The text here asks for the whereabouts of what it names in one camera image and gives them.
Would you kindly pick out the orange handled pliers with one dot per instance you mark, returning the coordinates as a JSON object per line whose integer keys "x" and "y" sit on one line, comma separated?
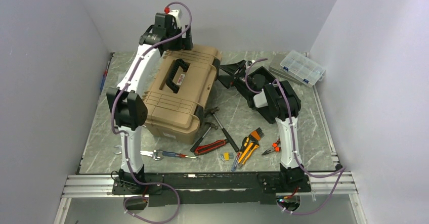
{"x": 274, "y": 148}

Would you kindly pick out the small claw hammer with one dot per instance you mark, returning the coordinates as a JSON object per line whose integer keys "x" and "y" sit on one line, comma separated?
{"x": 198, "y": 142}

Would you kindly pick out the silver combination wrench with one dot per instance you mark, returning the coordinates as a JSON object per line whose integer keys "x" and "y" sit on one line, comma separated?
{"x": 153, "y": 154}

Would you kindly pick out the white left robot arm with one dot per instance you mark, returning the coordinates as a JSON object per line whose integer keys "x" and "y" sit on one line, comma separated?
{"x": 128, "y": 111}

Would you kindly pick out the grey flat case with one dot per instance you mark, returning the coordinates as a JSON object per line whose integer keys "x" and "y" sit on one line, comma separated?
{"x": 275, "y": 68}

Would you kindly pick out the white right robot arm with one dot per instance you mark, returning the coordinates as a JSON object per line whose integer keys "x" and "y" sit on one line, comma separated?
{"x": 291, "y": 168}

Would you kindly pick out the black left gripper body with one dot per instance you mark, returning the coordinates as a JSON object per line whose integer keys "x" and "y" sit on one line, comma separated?
{"x": 178, "y": 43}

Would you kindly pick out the tan plastic toolbox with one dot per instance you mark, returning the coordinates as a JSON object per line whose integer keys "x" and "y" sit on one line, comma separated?
{"x": 178, "y": 95}

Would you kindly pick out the blue red screwdriver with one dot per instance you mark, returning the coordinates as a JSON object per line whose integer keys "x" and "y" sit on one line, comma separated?
{"x": 177, "y": 155}

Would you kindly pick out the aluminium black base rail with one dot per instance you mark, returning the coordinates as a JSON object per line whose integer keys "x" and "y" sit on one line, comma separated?
{"x": 208, "y": 188}

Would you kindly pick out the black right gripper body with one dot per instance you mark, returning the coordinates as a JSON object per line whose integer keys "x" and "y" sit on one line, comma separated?
{"x": 238, "y": 78}

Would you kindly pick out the red black utility knife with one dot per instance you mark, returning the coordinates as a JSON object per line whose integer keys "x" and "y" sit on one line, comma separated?
{"x": 204, "y": 149}

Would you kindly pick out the orange black utility knife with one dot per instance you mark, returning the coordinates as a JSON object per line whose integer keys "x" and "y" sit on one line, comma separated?
{"x": 249, "y": 145}

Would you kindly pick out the large black-handled hammer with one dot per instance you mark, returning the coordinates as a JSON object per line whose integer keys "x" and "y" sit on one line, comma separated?
{"x": 229, "y": 139}

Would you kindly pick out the black tool tray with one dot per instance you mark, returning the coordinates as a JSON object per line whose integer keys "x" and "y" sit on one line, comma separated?
{"x": 262, "y": 93}

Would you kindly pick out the clear compartment organizer box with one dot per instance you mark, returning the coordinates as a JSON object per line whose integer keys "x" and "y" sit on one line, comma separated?
{"x": 301, "y": 68}

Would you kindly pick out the blue red tool at wall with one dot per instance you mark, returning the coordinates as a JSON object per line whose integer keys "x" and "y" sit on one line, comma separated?
{"x": 104, "y": 76}

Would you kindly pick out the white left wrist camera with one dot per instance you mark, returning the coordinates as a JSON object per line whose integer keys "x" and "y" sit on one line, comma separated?
{"x": 176, "y": 13}

